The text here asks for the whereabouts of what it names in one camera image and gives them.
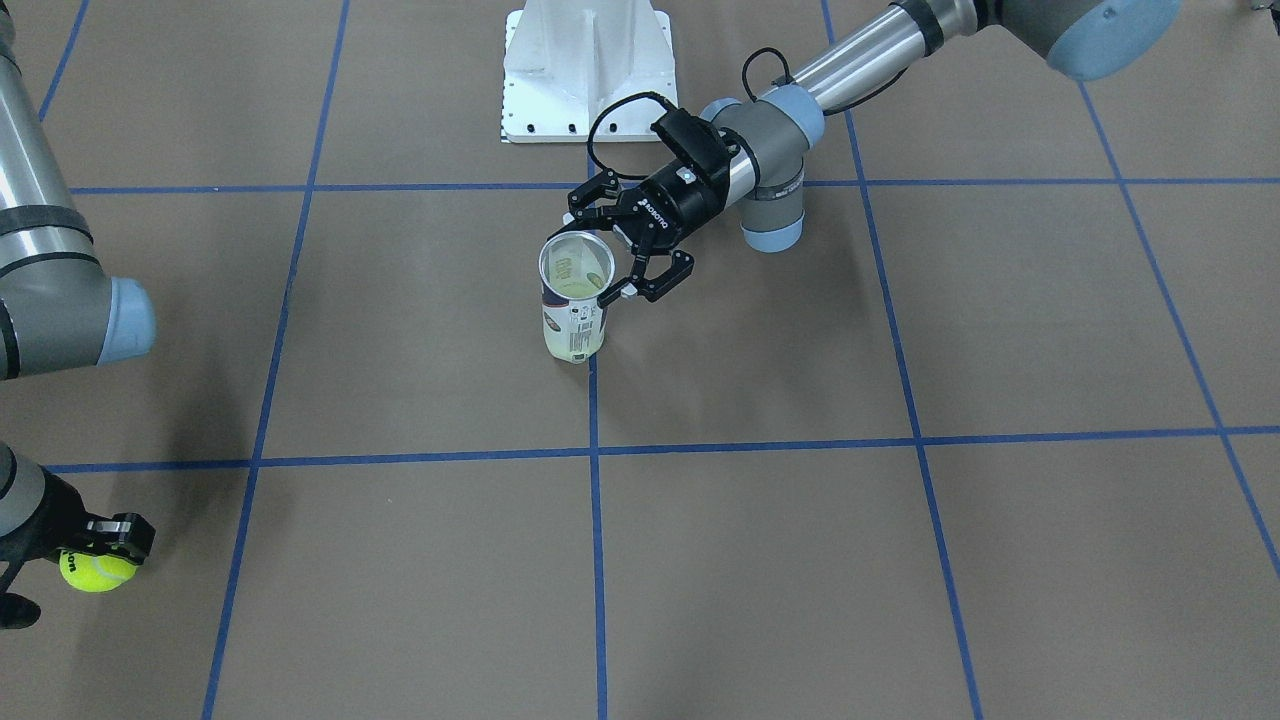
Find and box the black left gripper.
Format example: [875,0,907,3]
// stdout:
[564,160,727,305]

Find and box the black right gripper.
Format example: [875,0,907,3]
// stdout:
[1,470,156,630]

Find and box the white blue tennis ball can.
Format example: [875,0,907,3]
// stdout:
[538,231,614,364]

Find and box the yellow Wilson tennis ball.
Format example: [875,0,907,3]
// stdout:
[58,550,138,594]

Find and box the yellow Roland Garros tennis ball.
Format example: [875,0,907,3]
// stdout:
[541,292,607,363]

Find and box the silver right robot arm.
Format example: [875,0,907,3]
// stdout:
[1,13,156,630]

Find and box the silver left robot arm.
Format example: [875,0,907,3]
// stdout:
[564,1,1181,307]

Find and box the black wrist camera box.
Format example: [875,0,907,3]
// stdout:
[652,108,731,193]

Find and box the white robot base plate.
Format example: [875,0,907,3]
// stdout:
[500,1,678,143]

